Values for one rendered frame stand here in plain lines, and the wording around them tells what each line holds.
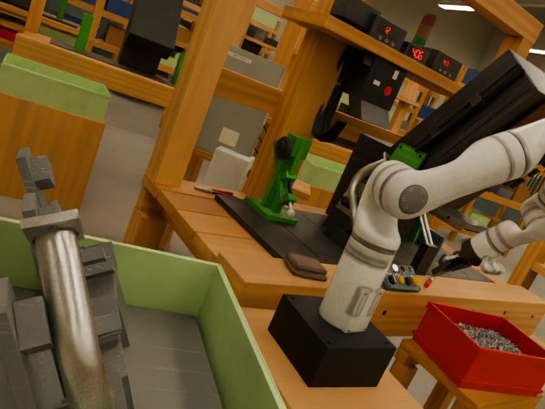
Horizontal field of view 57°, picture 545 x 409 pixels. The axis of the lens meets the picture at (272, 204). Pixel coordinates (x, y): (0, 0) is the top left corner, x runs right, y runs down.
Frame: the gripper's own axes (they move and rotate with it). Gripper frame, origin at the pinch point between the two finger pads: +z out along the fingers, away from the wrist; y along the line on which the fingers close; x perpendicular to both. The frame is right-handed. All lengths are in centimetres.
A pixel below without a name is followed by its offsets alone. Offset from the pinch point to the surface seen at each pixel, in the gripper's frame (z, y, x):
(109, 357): -9, 100, 24
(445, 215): -1.8, -13.5, -19.2
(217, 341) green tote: 0, 77, 19
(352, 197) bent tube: 17.1, 4.6, -33.7
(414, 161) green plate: -4.1, -4.1, -36.1
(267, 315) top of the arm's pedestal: 10, 56, 10
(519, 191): 181, -609, -254
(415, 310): 13.7, -3.4, 6.6
